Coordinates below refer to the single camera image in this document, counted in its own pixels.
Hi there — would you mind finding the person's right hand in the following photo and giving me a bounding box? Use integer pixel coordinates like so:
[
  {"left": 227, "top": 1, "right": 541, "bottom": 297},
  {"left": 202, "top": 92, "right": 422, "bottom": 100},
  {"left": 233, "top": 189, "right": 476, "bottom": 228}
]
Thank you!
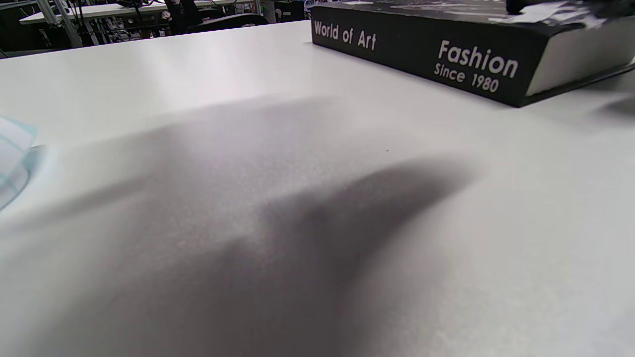
[{"left": 505, "top": 0, "right": 635, "bottom": 29}]

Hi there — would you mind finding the black hardcover book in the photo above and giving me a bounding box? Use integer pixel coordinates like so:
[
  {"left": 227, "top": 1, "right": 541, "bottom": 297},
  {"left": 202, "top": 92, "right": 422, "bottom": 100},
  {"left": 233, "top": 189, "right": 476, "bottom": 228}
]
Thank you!
[{"left": 311, "top": 0, "right": 635, "bottom": 108}]

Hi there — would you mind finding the black office chair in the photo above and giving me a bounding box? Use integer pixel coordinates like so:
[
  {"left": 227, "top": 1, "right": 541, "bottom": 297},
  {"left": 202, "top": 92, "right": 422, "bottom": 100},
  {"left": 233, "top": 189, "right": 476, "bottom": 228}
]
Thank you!
[{"left": 164, "top": 0, "right": 271, "bottom": 35}]

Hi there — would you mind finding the white background table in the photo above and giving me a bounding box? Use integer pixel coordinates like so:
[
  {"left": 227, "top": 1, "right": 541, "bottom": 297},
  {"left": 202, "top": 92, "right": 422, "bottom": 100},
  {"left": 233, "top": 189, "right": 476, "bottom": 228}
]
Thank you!
[{"left": 19, "top": 0, "right": 260, "bottom": 26}]

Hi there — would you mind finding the grey metal table frame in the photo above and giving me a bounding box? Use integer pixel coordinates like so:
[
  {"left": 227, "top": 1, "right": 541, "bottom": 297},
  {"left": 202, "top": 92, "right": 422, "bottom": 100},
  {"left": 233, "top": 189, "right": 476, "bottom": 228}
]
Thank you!
[{"left": 36, "top": 0, "right": 84, "bottom": 49}]

